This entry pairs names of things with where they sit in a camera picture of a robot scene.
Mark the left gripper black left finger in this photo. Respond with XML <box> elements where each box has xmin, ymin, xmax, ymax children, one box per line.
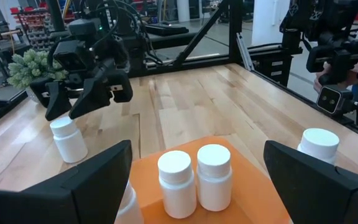
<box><xmin>0</xmin><ymin>139</ymin><xmax>133</xmax><ymax>224</ymax></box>

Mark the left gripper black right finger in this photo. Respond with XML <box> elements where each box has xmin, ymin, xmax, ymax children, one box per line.
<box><xmin>263</xmin><ymin>139</ymin><xmax>358</xmax><ymax>224</ymax></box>

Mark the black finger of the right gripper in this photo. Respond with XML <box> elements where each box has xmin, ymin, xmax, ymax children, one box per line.
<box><xmin>44</xmin><ymin>81</ymin><xmax>73</xmax><ymax>122</ymax></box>
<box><xmin>68</xmin><ymin>67</ymin><xmax>117</xmax><ymax>121</ymax></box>

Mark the white plastic pill bottle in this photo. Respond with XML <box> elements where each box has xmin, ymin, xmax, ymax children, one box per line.
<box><xmin>49</xmin><ymin>116</ymin><xmax>89</xmax><ymax>164</ymax></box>
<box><xmin>196</xmin><ymin>143</ymin><xmax>233</xmax><ymax>212</ymax></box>
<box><xmin>296</xmin><ymin>128</ymin><xmax>341</xmax><ymax>166</ymax></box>
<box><xmin>114</xmin><ymin>179</ymin><xmax>145</xmax><ymax>224</ymax></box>
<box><xmin>157</xmin><ymin>150</ymin><xmax>198</xmax><ymax>220</ymax></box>

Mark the translucent orange plastic basket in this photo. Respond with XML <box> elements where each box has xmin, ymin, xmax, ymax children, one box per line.
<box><xmin>130</xmin><ymin>135</ymin><xmax>293</xmax><ymax>224</ymax></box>

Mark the green plant in patterned pot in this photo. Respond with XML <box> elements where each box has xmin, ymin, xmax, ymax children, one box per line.
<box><xmin>6</xmin><ymin>49</ymin><xmax>70</xmax><ymax>103</ymax></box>

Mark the black flat tray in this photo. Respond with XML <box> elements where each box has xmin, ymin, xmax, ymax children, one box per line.
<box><xmin>144</xmin><ymin>23</ymin><xmax>190</xmax><ymax>37</ymax></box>

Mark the shelf of red bins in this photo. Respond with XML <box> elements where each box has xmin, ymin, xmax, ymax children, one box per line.
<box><xmin>9</xmin><ymin>6</ymin><xmax>55</xmax><ymax>50</ymax></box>

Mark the silver aluminium extrusion bar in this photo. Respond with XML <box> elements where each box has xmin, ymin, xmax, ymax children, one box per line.
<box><xmin>235</xmin><ymin>32</ymin><xmax>255</xmax><ymax>72</ymax></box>

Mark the black equipment box with labels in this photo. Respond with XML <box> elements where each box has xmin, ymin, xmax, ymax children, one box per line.
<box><xmin>250</xmin><ymin>51</ymin><xmax>293</xmax><ymax>88</ymax></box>

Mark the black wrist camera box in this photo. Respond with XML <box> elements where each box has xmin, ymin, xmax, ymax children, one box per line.
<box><xmin>52</xmin><ymin>39</ymin><xmax>90</xmax><ymax>74</ymax></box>

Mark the black diagonal frame brace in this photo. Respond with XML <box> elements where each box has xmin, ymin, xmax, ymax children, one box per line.
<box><xmin>174</xmin><ymin>0</ymin><xmax>229</xmax><ymax>68</ymax></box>

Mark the black table-level camera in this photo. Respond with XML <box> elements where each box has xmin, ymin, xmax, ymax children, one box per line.
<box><xmin>315</xmin><ymin>85</ymin><xmax>358</xmax><ymax>127</ymax></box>

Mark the black vertical frame post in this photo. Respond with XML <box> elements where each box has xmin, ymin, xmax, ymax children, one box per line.
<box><xmin>228</xmin><ymin>0</ymin><xmax>244</xmax><ymax>65</ymax></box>

